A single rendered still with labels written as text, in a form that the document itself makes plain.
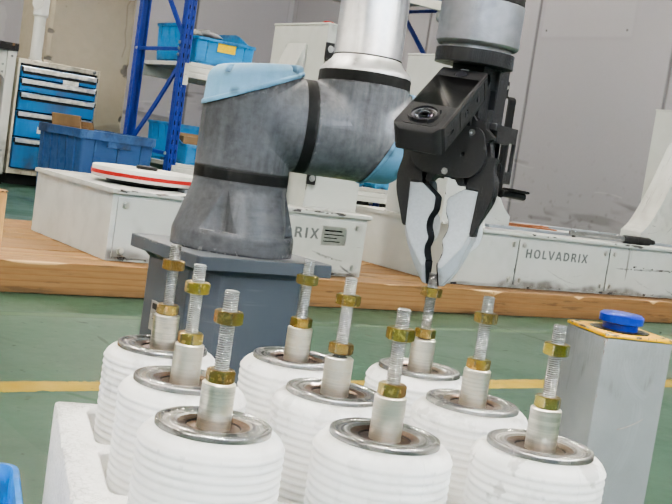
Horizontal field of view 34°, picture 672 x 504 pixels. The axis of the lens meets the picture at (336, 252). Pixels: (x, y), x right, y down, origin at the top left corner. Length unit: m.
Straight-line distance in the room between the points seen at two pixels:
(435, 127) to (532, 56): 7.08
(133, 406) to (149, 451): 0.11
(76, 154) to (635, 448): 4.45
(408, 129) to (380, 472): 0.31
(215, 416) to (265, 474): 0.05
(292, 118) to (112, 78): 6.00
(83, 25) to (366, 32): 5.91
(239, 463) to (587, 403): 0.42
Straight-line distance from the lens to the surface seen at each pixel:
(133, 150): 5.38
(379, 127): 1.32
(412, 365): 1.00
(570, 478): 0.76
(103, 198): 2.87
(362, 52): 1.34
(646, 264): 4.13
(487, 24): 0.98
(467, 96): 0.94
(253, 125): 1.29
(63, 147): 5.42
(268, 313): 1.30
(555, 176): 7.63
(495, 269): 3.59
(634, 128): 7.24
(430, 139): 0.89
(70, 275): 2.72
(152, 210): 2.86
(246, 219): 1.28
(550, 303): 3.68
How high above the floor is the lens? 0.44
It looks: 5 degrees down
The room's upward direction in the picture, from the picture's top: 8 degrees clockwise
